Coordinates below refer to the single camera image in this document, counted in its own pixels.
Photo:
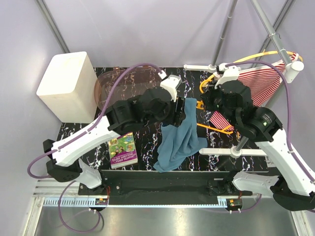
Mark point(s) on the black marble pattern mat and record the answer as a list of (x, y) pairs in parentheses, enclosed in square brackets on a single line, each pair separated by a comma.
[(149, 138)]

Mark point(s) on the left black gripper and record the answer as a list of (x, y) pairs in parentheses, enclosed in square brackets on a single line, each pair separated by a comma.
[(179, 115)]

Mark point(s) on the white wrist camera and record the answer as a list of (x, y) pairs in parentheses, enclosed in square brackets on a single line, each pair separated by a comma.
[(225, 74), (170, 83)]

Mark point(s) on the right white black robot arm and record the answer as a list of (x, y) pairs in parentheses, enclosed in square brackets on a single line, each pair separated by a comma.
[(292, 189)]

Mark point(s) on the orange plastic hanger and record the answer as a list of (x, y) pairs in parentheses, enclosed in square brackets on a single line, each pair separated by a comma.
[(212, 120)]

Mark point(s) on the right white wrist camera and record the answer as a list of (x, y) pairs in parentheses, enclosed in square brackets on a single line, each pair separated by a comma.
[(225, 74)]

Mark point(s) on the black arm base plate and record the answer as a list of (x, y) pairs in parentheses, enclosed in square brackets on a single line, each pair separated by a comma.
[(154, 189)]

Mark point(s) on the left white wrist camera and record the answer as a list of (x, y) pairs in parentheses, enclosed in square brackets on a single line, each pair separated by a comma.
[(170, 83)]

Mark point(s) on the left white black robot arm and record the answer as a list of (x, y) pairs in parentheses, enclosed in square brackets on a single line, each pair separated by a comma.
[(124, 116)]

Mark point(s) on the yellow plastic hanger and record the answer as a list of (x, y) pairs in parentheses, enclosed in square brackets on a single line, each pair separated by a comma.
[(248, 58)]

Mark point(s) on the red white striped top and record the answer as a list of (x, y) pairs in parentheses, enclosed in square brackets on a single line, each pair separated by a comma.
[(263, 81)]

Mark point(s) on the brown transparent oval basket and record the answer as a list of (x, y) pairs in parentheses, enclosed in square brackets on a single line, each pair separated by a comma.
[(118, 83)]

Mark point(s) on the white grey clothes rack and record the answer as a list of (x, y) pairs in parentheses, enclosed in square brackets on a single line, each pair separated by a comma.
[(271, 43)]

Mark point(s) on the purple treehouse book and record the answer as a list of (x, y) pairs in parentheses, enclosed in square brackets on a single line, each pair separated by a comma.
[(122, 151)]

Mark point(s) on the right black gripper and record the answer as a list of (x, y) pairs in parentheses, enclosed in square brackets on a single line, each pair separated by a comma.
[(206, 97)]

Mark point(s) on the white rectangular bin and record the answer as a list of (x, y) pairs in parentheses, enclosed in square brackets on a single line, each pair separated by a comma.
[(67, 88)]

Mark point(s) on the blue tank top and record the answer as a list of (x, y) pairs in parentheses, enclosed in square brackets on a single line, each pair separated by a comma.
[(178, 143)]

